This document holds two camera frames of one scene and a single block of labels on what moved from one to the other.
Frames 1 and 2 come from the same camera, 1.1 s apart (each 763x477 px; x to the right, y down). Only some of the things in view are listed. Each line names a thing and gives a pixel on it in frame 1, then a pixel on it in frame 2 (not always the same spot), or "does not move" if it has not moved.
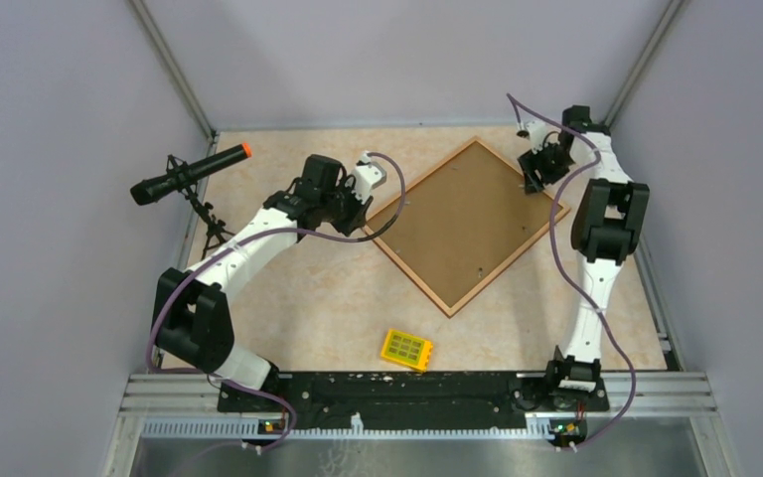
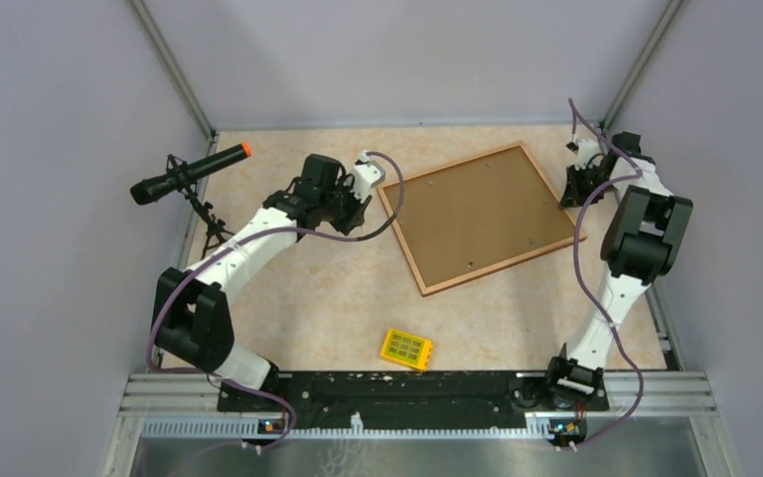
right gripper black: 531,163 to 570,195
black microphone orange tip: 150,189 does not move
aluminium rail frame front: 633,397 does not move
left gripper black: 357,217 does not move
